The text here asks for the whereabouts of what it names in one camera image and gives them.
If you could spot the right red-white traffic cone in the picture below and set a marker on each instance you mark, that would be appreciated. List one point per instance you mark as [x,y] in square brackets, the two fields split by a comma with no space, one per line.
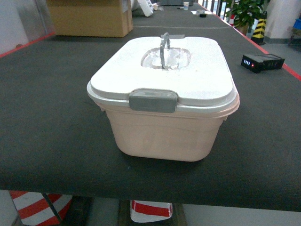
[147,212]

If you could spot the grey front latch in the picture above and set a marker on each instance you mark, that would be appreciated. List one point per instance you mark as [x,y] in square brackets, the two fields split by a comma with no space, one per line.
[152,100]

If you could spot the yellow-black striped bollard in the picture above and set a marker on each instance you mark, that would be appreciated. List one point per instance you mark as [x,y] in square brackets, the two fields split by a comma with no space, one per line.
[259,32]

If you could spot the brown cardboard box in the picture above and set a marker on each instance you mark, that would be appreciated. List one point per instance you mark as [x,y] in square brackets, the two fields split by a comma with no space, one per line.
[94,18]

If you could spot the black table mat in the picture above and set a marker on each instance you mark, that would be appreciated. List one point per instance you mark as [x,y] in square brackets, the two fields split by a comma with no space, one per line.
[55,139]

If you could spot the green potted plant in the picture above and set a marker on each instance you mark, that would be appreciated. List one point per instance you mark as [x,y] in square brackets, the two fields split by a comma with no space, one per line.
[245,12]

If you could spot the black battery pack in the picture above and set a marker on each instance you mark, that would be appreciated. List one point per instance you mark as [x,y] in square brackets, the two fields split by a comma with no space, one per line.
[262,62]

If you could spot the pink plastic storage box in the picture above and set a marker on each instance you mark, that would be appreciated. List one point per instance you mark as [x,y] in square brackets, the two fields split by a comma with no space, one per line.
[180,136]

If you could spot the grey lid handle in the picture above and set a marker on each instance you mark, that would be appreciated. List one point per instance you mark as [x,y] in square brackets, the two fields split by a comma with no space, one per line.
[165,42]

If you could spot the white box lid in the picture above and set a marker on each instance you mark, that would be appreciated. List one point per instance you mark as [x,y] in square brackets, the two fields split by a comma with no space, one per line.
[195,70]

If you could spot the white paper cup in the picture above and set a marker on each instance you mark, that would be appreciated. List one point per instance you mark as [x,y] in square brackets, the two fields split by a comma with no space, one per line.
[185,5]

